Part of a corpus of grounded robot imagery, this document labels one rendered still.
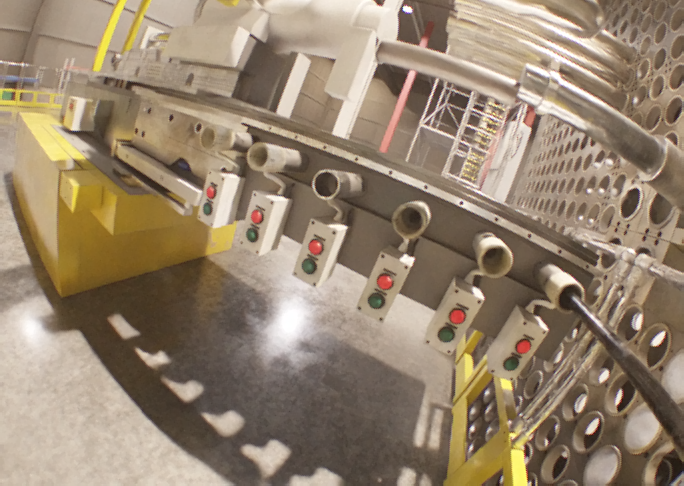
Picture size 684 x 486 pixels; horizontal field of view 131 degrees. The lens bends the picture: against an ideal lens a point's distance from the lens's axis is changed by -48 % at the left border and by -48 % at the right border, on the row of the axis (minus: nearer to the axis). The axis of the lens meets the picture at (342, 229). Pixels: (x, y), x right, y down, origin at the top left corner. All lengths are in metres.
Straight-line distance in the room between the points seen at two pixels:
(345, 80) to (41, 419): 1.40
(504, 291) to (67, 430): 1.28
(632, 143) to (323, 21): 1.03
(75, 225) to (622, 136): 1.97
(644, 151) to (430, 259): 0.78
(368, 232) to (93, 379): 1.05
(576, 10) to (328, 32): 0.71
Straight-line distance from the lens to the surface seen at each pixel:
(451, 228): 0.72
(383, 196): 0.73
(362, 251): 0.73
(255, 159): 0.69
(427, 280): 0.72
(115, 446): 1.06
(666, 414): 0.35
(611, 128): 1.02
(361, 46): 0.93
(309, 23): 1.06
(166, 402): 1.14
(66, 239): 1.43
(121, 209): 1.10
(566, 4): 0.71
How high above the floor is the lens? 0.94
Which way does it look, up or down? 15 degrees down
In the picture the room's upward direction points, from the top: 21 degrees clockwise
